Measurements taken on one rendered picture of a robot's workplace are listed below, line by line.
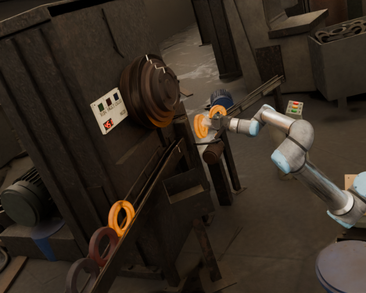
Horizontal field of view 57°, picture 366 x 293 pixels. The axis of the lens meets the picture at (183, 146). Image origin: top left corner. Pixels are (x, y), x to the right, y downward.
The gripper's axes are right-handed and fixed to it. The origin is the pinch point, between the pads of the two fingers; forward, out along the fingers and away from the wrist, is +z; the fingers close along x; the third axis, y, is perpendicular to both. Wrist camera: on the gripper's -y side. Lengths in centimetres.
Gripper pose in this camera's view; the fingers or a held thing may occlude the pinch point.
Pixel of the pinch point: (200, 123)
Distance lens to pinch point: 219.3
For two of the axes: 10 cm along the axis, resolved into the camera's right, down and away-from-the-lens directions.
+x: -3.6, 4.8, -8.0
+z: -9.3, -1.6, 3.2
